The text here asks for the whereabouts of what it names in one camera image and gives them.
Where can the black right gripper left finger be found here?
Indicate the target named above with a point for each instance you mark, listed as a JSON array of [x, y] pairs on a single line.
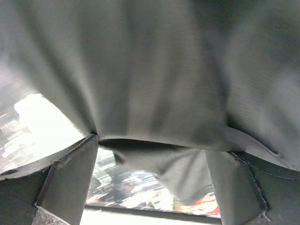
[[51, 190]]

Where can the black t shirt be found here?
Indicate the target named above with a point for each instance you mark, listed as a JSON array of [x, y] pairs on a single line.
[[164, 81]]

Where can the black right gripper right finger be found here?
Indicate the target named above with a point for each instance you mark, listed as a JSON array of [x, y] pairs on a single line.
[[252, 191]]

